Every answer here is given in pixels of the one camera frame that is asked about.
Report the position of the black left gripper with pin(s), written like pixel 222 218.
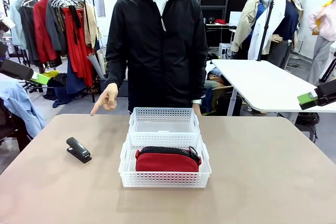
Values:
pixel 15 69

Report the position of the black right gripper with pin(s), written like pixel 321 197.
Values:
pixel 328 94

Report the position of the red zippered pencil case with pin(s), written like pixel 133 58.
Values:
pixel 162 162

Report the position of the person's right hand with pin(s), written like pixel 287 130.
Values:
pixel 110 96

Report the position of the yellow bag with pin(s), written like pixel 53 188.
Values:
pixel 50 73

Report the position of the light blue draped shirt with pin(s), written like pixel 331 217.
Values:
pixel 23 108

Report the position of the red hanging dress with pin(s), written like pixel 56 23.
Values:
pixel 77 58

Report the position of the dark grey hanging garment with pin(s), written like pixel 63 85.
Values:
pixel 29 35

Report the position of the red hanging jacket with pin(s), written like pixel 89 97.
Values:
pixel 43 30

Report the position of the grey hanging coat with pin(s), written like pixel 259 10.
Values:
pixel 55 27

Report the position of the white rolled paper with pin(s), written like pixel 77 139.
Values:
pixel 95 65

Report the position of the black clothes rack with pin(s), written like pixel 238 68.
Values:
pixel 89 51

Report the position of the white background table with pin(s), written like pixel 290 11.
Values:
pixel 257 82

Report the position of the light blue hanging garment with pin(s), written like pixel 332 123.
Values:
pixel 16 22

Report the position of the bystander in pink top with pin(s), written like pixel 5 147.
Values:
pixel 325 30

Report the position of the beige hanging garment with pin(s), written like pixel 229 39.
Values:
pixel 90 24

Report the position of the black stapler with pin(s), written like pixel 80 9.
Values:
pixel 78 149

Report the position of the mannequin with navy shirt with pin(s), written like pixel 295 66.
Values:
pixel 288 24

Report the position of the black tripod pole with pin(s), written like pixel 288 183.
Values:
pixel 265 30

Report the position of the mannequin with white coat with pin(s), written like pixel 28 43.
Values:
pixel 275 16

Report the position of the mannequin with beige coat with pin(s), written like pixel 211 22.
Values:
pixel 244 24

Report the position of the silver wristwatch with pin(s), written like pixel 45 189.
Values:
pixel 197 101

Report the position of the person in black jacket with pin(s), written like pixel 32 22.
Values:
pixel 157 64

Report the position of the white perforated plastic basket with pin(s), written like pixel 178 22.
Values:
pixel 162 180
pixel 162 115

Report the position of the white t-shirt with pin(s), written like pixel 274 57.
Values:
pixel 160 1

